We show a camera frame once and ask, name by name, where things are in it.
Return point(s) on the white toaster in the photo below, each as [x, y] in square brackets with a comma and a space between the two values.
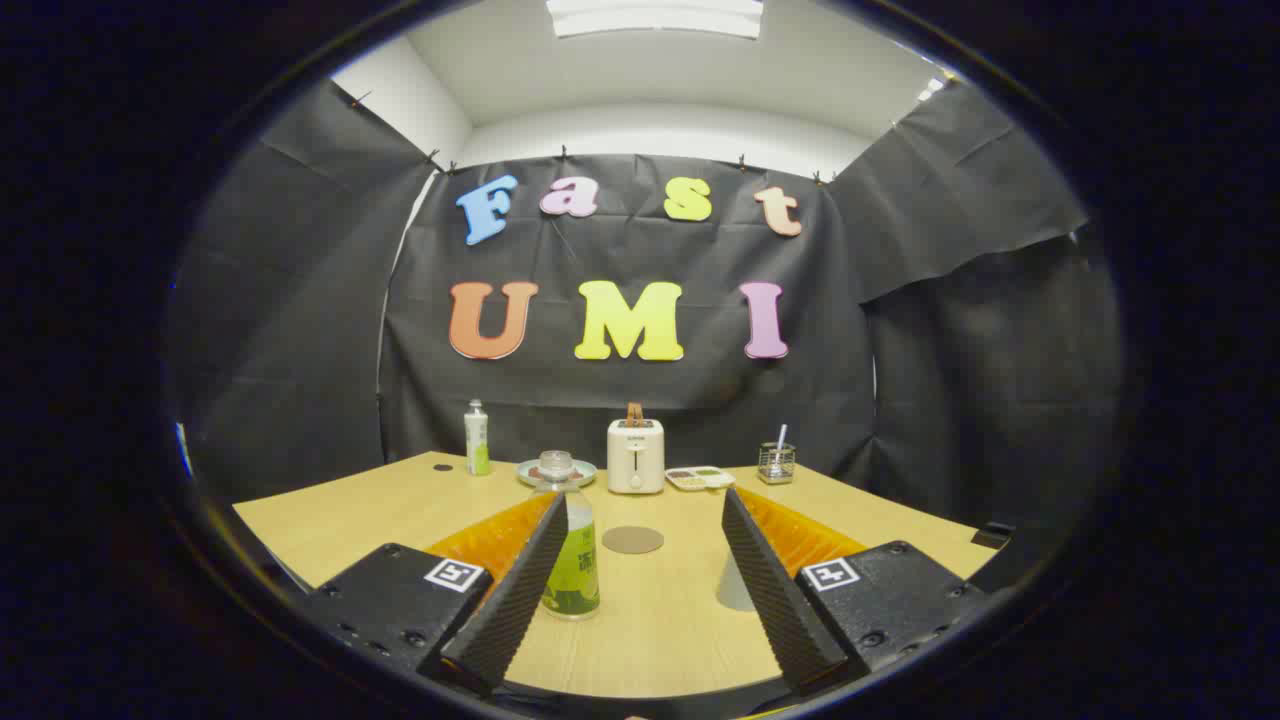
[635, 460]

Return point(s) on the round brown coaster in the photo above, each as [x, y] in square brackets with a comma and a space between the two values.
[633, 540]

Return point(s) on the white divided snack tray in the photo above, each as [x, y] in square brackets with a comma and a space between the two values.
[700, 478]

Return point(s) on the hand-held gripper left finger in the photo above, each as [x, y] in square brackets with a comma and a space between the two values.
[510, 600]

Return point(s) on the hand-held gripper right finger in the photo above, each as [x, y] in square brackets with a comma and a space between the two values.
[780, 600]

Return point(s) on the pale green round plate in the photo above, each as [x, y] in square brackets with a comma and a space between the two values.
[586, 472]

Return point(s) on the green label juice bottle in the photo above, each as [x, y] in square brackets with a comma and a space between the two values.
[578, 570]

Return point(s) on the white cup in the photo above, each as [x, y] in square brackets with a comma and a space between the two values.
[733, 590]

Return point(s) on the ceiling light panel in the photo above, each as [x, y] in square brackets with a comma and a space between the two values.
[932, 88]
[655, 16]

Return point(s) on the small white green bottle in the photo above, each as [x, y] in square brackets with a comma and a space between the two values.
[477, 440]

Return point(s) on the wooden table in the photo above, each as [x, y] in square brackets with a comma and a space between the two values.
[660, 625]

